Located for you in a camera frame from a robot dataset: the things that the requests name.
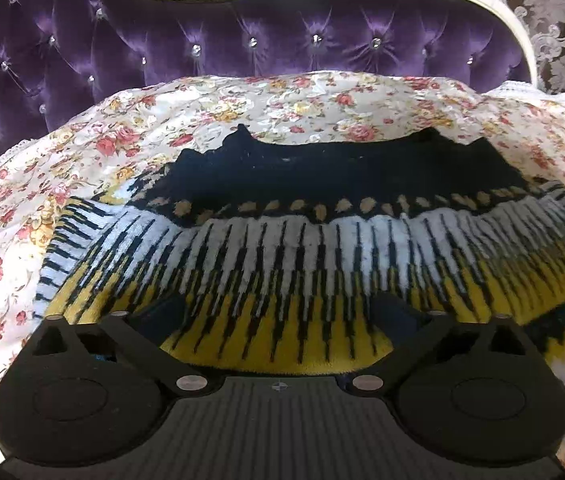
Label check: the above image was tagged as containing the yellow black patterned knit sweater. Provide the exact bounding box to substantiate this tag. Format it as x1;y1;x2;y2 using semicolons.
34;127;565;385

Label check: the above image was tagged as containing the floral bedspread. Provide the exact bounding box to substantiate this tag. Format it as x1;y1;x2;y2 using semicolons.
0;70;565;470

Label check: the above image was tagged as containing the purple tufted velvet headboard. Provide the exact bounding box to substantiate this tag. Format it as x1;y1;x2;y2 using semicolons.
0;0;537;155

